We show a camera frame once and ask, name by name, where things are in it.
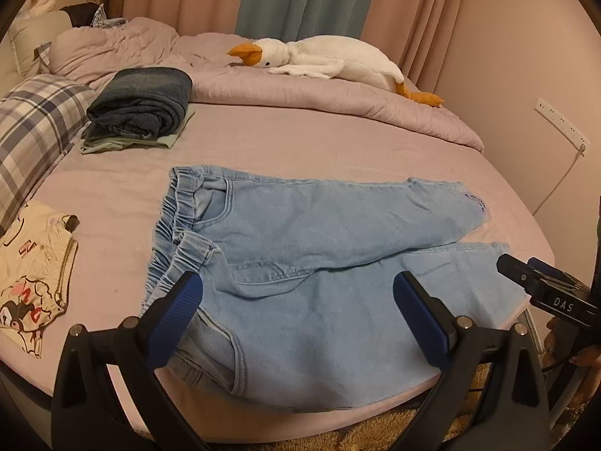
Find white power strip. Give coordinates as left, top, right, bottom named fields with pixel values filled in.
left=535, top=97, right=591, bottom=148

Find beige pillow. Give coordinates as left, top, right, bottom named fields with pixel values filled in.
left=9, top=11, right=71, bottom=78

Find blue curtain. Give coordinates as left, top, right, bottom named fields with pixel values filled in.
left=235, top=0, right=376, bottom=43

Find white metal frame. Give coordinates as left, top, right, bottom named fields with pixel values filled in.
left=523, top=310, right=592, bottom=433

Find plaid pillow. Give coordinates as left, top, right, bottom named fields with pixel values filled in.
left=0, top=74, right=97, bottom=238

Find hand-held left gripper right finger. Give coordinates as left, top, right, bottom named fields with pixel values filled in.
left=390, top=271, right=552, bottom=451

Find pink curtain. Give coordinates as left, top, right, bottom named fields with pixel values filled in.
left=115, top=0, right=470, bottom=95

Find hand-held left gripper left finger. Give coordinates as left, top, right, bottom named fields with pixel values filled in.
left=51, top=271, right=212, bottom=451

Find folded dark blue jeans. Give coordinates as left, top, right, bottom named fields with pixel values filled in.
left=86, top=67, right=193, bottom=139

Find pink duvet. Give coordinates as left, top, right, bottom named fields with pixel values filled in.
left=49, top=16, right=485, bottom=153

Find white goose plush toy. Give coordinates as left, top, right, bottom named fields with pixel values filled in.
left=227, top=36, right=445, bottom=107

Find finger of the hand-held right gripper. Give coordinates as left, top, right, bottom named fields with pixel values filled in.
left=497, top=254, right=541, bottom=294

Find bed with pink sheet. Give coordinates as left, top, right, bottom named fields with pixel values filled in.
left=0, top=16, right=556, bottom=435

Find folded pale green cloth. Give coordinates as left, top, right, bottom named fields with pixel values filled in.
left=81, top=106, right=196, bottom=155

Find light blue denim pants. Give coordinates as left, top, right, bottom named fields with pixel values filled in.
left=140, top=164, right=525, bottom=413

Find cream cartoon print shirt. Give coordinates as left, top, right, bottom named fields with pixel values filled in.
left=0, top=200, right=80, bottom=359

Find dark clothing pile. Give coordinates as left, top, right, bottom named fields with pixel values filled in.
left=60, top=2, right=127, bottom=29

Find white power cable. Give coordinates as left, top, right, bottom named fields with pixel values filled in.
left=534, top=143, right=587, bottom=219

